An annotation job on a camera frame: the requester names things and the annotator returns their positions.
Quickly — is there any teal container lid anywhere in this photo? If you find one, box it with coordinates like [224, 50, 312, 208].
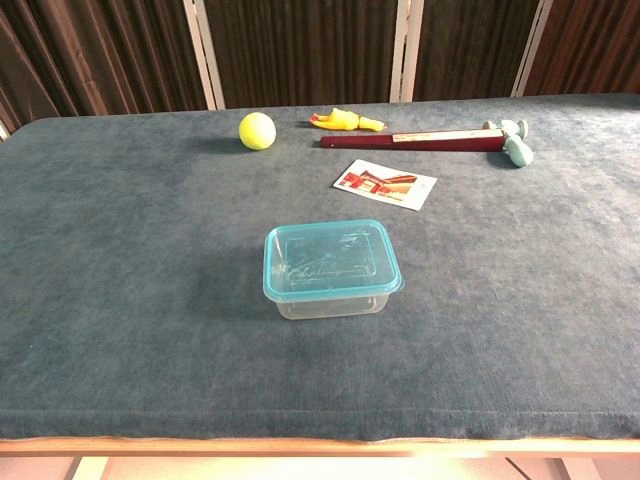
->
[262, 219, 406, 303]

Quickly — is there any clear plastic container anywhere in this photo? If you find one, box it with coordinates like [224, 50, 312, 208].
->
[271, 288, 390, 322]

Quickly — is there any red chopsticks package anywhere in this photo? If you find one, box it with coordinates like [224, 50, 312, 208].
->
[319, 128, 507, 154]

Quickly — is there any postcard with red building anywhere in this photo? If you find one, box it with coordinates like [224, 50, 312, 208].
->
[330, 158, 439, 212]

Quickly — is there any yellow rubber chicken toy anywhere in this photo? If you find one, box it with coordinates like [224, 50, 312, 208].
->
[308, 107, 389, 134]

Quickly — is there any yellow-green tennis ball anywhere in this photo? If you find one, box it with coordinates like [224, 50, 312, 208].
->
[238, 111, 278, 152]

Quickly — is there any dark brown pleated screen panel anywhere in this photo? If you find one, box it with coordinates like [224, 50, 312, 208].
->
[0, 0, 209, 134]
[411, 0, 544, 103]
[201, 0, 402, 109]
[521, 0, 640, 98]

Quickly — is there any blue-grey velvet table cloth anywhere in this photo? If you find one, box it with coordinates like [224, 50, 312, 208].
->
[0, 92, 640, 444]

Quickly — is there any light blue toy hammer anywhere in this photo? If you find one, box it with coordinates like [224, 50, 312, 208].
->
[481, 119, 535, 168]

